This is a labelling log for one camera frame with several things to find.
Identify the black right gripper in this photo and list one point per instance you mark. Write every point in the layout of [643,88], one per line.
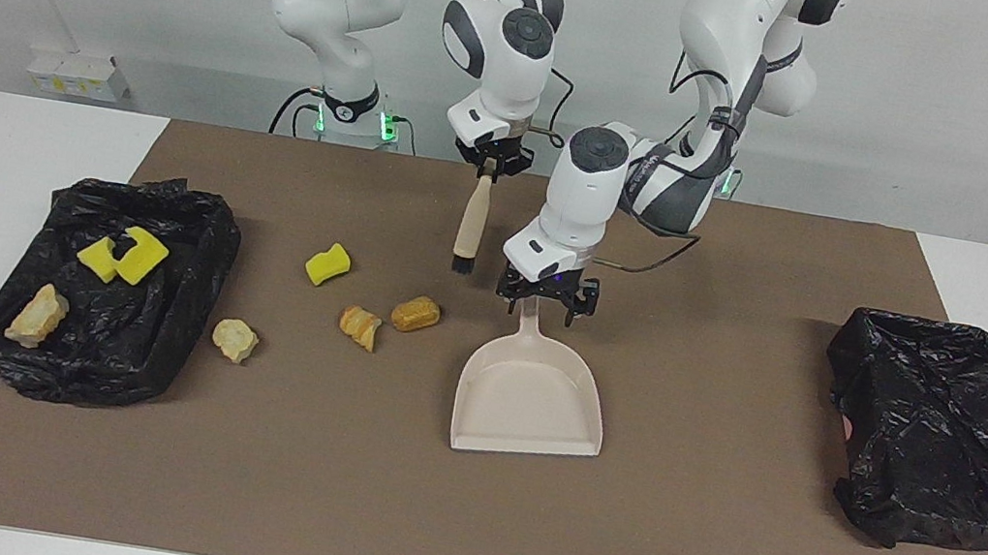
[495,152]

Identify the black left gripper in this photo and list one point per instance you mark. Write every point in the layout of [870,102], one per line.
[550,284]

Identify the beige hand brush black bristles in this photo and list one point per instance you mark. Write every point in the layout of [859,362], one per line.
[472,225]

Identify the beige plastic dustpan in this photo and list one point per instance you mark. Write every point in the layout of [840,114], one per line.
[528,410]

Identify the brown bread bun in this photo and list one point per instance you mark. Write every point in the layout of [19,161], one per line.
[415,314]

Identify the orange striped croissant piece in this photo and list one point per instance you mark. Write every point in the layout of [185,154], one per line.
[359,326]

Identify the pale bread chunk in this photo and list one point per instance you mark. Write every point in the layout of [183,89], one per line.
[234,341]

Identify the notched yellow sponge piece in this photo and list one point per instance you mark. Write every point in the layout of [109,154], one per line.
[144,260]

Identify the striped croissant bread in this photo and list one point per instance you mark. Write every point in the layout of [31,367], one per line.
[37,317]

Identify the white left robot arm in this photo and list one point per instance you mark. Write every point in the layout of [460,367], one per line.
[585,193]

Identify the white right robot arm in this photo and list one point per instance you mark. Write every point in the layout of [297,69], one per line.
[329,8]

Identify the black bag lined bin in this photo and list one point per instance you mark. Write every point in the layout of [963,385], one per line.
[941,432]
[122,340]

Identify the brown table mat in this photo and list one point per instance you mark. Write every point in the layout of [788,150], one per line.
[418,521]

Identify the white power strip box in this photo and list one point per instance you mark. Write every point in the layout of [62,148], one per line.
[79,74]

